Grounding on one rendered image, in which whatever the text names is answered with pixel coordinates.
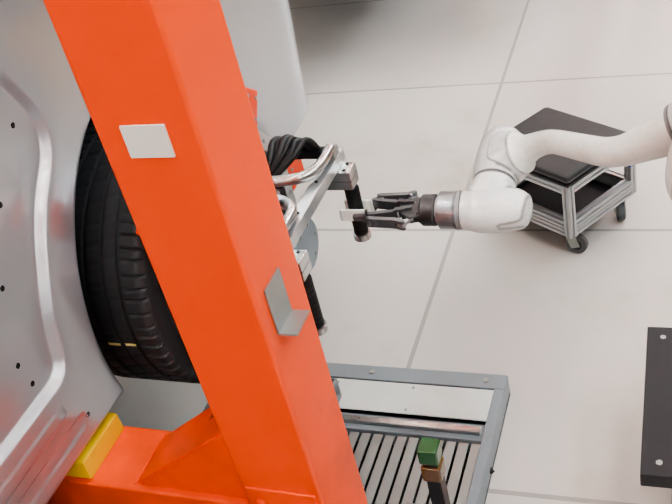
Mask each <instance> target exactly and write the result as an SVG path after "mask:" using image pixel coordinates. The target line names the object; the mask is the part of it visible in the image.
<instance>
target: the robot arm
mask: <svg viewBox="0 0 672 504"><path fill-rule="evenodd" d="M548 154H555V155H559V156H563V157H566V158H570V159H573V160H577V161H581V162H584V163H588V164H591V165H595V166H600V167H625V166H631V165H635V164H640V163H644V162H648V161H651V160H656V159H660V158H665V157H667V161H666V168H665V184H666V189H667V192H668V195H669V197H670V199H671V201H672V102H671V103H670V104H668V105H666V106H664V107H663V108H662V109H660V110H659V111H658V112H656V113H655V114H653V115H652V116H651V117H649V118H648V119H646V120H645V121H643V122H642V123H640V124H639V125H637V126H636V127H634V128H633V129H631V130H629V131H627V132H625V133H623V134H621V135H618V136H614V137H600V136H593V135H587V134H581V133H575V132H569V131H563V130H543V131H538V132H534V133H530V134H526V135H523V134H522V133H520V132H519V131H518V130H517V129H515V128H514V127H512V126H509V125H498V126H495V127H493V128H492V129H491V130H489V131H488V132H487V133H486V135H485V136H484V137H483V139H482V141H481V143H480V145H479V148H478V151H477V154H476V158H475V162H474V168H473V180H472V183H471V185H470V187H469V189H468V190H465V191H461V190H458V191H440V192H439V193H438V195H437V194H423V195H422V196H421V197H418V194H417V190H413V191H409V192H394V193H378V194H377V197H374V198H372V199H362V202H363V207H364V209H349V208H348V204H347V200H346V199H345V200H344V203H345V207H346V209H340V210H339V214H340V218H341V221H366V222H367V226H368V227H370V228H389V229H398V230H401V231H405V230H406V226H407V225H408V224H409V223H416V222H419V223H420V224H421V225H422V226H437V225H438V227H439V228H440V229H448V230H469V231H472V232H476V233H506V232H513V231H517V230H521V229H524V228H526V227H527V226H528V224H529V222H530V220H531V216H532V209H533V202H532V197H531V196H530V195H529V194H528V193H527V192H525V191H523V190H521V189H519V188H516V186H517V184H519V183H521V181H522V180H523V179H524V178H525V177H526V176H527V175H528V174H529V173H530V172H532V171H533V170H534V168H535V165H536V161H537V160H538V159H539V158H540V157H542V156H544V155H548ZM382 197H383V198H382ZM408 197H409V198H408ZM377 209H385V210H380V211H376V210H377ZM373 210H375V211H373ZM368 211H370V212H368ZM398 214H399V215H398Z"/></svg>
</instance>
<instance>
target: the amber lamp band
mask: <svg viewBox="0 0 672 504"><path fill-rule="evenodd" d="M445 470H446V466H445V461H444V457H443V456H441V459H440V462H439V465H438V468H428V467H423V465H421V473H422V477H423V480H424V481H428V482H437V483H441V482H442V481H443V478H444V474H445Z"/></svg>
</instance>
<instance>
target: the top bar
mask: <svg viewBox="0 0 672 504"><path fill-rule="evenodd" d="M338 150H339V154H338V156H337V158H336V159H335V160H330V161H329V163H328V164H327V166H326V168H325V169H324V170H323V171H322V173H320V174H319V175H318V176H317V177H315V178H314V179H312V181H311V182H310V184H309V186H308V187H307V189H306V191H305V192H304V194H303V196H302V198H301V199H300V201H299V203H298V204H297V216H296V218H295V220H294V222H293V224H292V226H291V227H290V229H289V231H288V234H289V237H290V240H291V244H292V247H293V249H294V248H295V246H296V244H297V242H298V240H299V239H300V237H301V235H302V233H303V232H304V230H305V228H306V226H307V225H308V223H309V221H310V219H311V217H312V216H313V214H314V212H315V210H316V209H317V207H318V205H319V203H320V202H321V200H322V198H323V196H324V194H325V193H326V191H327V189H328V187H329V186H330V184H331V182H332V180H333V179H334V177H335V175H336V173H337V171H338V170H339V168H340V166H341V164H342V163H343V161H344V159H345V154H344V150H343V147H338Z"/></svg>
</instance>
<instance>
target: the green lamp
mask: <svg viewBox="0 0 672 504"><path fill-rule="evenodd" d="M441 455H442V447H441V442H440V440H439V439H436V438H426V437H422V438H421V439H420V442H419V445H418V448H417V456H418V460H419V463H420V464H422V465H431V466H438V465H439V462H440V459H441Z"/></svg>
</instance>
